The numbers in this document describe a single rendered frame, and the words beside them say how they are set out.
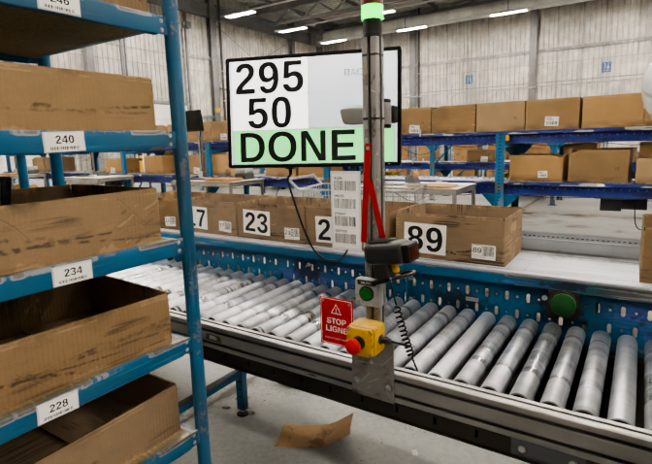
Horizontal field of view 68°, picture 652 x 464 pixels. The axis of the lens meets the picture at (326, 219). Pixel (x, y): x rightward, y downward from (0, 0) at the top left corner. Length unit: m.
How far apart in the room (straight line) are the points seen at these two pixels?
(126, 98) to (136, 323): 0.40
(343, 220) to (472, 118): 5.29
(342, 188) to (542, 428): 0.69
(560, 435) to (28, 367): 1.00
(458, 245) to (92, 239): 1.22
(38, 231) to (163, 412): 0.44
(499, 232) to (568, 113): 4.57
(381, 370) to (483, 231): 0.66
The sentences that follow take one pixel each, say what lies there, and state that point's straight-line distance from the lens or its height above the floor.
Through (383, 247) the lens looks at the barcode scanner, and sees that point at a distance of 1.09.
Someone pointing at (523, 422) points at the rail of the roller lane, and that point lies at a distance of 1.20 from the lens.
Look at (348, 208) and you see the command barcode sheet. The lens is 1.19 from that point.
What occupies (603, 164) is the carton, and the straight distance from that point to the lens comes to 5.90.
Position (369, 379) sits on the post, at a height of 0.71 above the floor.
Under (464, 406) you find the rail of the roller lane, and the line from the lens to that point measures 1.22.
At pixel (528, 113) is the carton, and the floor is 1.58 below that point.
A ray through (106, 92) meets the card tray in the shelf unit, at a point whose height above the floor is 1.41.
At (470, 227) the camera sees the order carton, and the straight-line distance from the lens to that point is 1.71.
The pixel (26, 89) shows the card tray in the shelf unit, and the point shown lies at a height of 1.40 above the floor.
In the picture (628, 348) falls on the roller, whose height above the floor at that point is 0.75.
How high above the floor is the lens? 1.32
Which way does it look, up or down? 9 degrees down
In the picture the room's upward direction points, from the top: 2 degrees counter-clockwise
